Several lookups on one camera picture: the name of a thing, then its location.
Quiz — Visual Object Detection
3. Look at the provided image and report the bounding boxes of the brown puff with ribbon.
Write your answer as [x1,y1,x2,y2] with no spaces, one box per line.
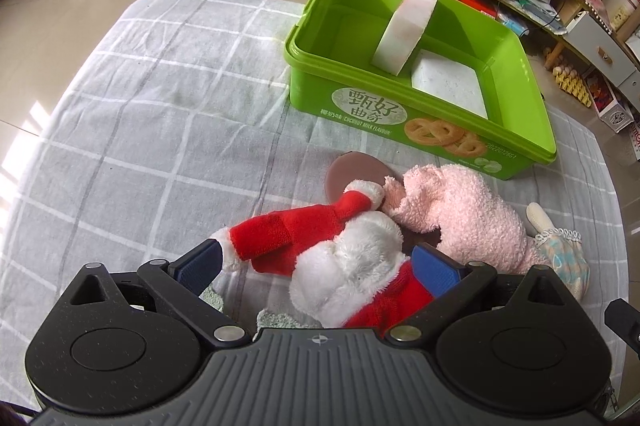
[401,228,440,256]

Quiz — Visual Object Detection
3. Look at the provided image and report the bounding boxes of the beige rabbit doll blue dress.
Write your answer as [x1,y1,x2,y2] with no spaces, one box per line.
[526,202,590,302]

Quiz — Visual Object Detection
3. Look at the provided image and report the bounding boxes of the white patterned box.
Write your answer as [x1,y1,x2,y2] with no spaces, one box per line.
[585,71,634,134]

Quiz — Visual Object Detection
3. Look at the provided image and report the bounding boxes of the green plastic cookie box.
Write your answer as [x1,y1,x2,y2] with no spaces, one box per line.
[284,0,556,179]

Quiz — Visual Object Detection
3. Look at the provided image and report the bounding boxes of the pink fluffy plush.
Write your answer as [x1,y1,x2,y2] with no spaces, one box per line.
[382,164,550,275]

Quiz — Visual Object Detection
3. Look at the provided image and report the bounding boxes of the red cardboard box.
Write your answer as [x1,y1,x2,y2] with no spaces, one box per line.
[457,0,498,19]

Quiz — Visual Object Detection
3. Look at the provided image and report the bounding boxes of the yellow egg tray toy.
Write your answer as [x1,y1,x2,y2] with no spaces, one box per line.
[549,50,592,108]

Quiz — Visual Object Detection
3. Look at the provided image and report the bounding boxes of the red white santa plush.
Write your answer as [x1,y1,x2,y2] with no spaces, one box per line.
[212,179,434,333]

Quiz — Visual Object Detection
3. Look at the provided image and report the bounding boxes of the grey checked table cloth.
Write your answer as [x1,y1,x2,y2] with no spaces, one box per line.
[0,0,630,412]

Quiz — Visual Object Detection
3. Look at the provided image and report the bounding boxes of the brown round powder puff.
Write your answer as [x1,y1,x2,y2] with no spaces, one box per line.
[324,151,393,203]

